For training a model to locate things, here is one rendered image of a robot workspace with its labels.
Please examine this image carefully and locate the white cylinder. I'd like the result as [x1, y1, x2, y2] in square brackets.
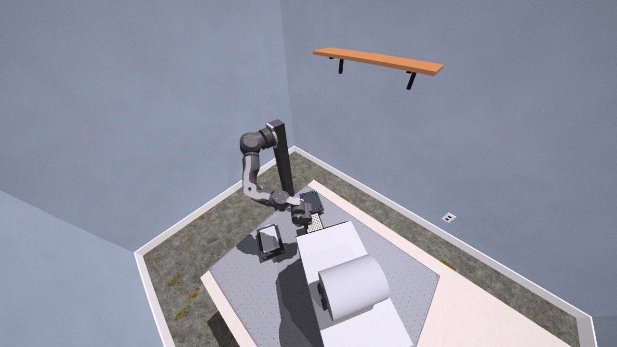
[318, 254, 390, 322]

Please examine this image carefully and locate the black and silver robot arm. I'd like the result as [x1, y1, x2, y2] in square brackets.
[240, 123, 305, 218]

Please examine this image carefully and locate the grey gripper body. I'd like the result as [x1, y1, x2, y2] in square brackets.
[291, 202, 313, 225]

